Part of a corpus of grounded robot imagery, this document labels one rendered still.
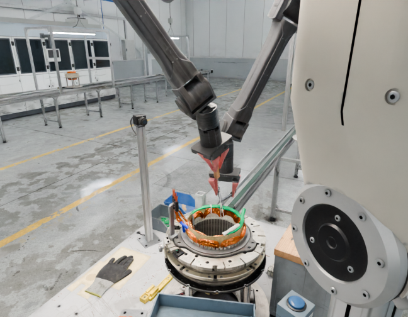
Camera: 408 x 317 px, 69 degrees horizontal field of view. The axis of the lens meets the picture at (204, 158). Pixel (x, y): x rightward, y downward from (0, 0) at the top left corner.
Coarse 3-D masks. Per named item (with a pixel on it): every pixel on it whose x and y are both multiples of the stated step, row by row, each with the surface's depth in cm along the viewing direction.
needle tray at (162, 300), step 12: (156, 300) 74; (168, 300) 76; (180, 300) 75; (192, 300) 75; (204, 300) 74; (216, 300) 74; (156, 312) 74; (168, 312) 75; (180, 312) 75; (192, 312) 75; (204, 312) 75; (216, 312) 75; (228, 312) 74; (240, 312) 74; (252, 312) 73
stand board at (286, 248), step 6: (288, 228) 103; (288, 234) 100; (282, 240) 96; (288, 240) 96; (276, 246) 94; (282, 246) 94; (288, 246) 94; (294, 246) 94; (276, 252) 92; (282, 252) 91; (288, 252) 91; (294, 252) 91; (288, 258) 91; (294, 258) 90; (300, 264) 89
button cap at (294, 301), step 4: (292, 296) 77; (296, 296) 77; (288, 300) 77; (292, 300) 76; (296, 300) 76; (300, 300) 76; (292, 304) 75; (296, 304) 75; (300, 304) 75; (304, 304) 75; (296, 308) 74; (300, 308) 74
